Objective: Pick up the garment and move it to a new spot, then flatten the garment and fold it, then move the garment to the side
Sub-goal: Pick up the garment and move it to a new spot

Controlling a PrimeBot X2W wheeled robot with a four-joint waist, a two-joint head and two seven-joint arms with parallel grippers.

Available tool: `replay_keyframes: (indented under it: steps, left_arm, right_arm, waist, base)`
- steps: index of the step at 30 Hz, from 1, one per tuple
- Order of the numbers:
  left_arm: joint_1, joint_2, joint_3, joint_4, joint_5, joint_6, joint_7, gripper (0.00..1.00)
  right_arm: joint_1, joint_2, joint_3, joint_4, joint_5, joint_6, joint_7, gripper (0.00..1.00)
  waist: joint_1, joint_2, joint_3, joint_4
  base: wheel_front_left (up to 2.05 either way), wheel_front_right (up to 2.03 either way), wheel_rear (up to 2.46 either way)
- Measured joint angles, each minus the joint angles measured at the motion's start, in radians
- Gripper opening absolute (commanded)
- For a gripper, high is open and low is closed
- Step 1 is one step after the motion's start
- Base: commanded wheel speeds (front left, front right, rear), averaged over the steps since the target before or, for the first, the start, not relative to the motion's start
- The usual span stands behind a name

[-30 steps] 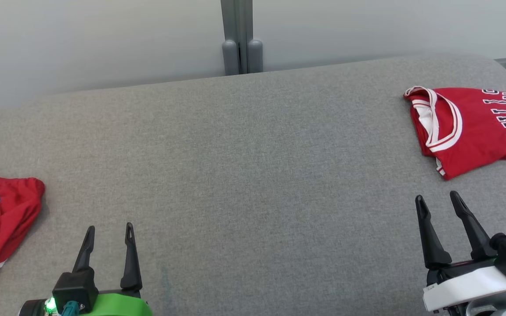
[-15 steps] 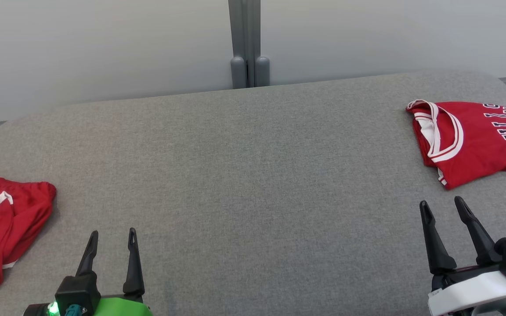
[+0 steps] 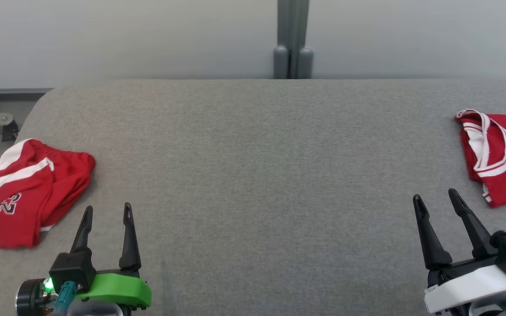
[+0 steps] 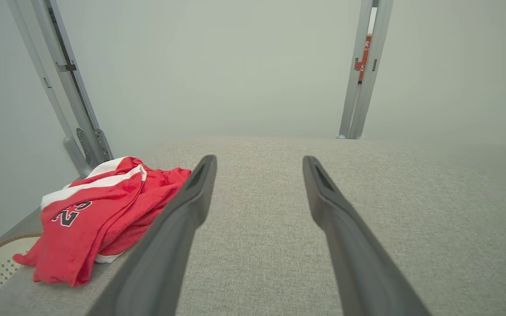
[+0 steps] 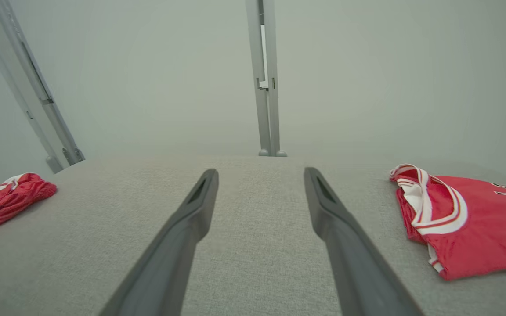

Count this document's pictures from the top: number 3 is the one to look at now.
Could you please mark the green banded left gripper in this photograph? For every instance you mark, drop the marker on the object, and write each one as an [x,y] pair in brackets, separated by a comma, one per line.
[117,287]

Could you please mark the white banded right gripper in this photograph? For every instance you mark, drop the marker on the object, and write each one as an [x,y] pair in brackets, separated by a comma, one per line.
[468,287]

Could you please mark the red shorts with white stripe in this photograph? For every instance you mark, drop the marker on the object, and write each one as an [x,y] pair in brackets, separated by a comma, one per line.
[37,188]

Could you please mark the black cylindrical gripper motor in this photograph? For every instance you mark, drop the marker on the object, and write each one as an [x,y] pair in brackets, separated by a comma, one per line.
[29,298]

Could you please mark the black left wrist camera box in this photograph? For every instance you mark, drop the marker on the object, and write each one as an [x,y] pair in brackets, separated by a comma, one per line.
[73,267]

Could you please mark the grey vertical post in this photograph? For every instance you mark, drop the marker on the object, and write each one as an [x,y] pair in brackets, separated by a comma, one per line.
[293,39]

